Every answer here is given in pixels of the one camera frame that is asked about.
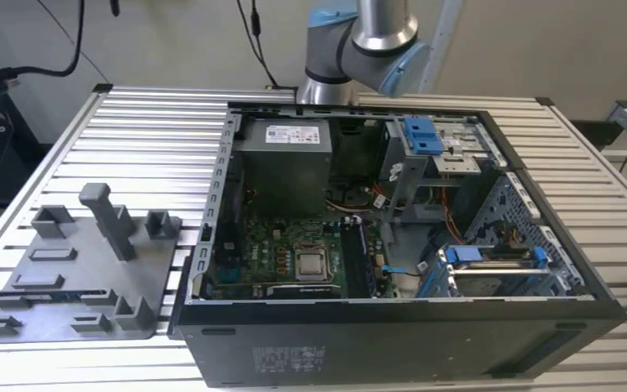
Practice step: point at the grey metal drive cage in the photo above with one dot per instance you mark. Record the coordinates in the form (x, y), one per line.
(406, 179)

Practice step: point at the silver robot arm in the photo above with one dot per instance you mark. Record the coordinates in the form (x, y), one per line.
(385, 24)

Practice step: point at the green motherboard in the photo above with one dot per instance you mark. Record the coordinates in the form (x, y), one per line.
(270, 245)

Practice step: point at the black table corner cap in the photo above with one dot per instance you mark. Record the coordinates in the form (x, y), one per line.
(102, 87)
(546, 101)

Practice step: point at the black PC case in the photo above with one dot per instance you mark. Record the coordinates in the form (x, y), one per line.
(346, 347)

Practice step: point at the black graphics card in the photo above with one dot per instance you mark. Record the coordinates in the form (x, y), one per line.
(303, 290)

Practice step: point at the black box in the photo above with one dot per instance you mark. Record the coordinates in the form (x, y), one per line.
(597, 134)

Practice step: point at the hard disk in blue carrier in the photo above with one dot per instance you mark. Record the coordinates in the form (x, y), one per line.
(466, 254)

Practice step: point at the grey metal disk bay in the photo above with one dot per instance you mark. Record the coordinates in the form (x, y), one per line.
(434, 286)

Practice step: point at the silver CPU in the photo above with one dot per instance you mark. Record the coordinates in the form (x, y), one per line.
(311, 264)

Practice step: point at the black CPU socket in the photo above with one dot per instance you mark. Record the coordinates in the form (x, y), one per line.
(314, 248)

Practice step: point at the grey parts rack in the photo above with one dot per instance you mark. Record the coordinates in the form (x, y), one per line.
(144, 269)

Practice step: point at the grey power supply unit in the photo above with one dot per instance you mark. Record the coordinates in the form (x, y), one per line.
(286, 183)

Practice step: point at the blue plastic drive bracket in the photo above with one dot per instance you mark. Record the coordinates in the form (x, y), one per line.
(419, 136)

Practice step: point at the black RAM slot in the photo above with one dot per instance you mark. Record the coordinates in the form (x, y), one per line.
(355, 261)
(362, 261)
(349, 261)

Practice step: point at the small black hanging object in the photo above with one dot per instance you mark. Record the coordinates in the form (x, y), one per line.
(116, 8)

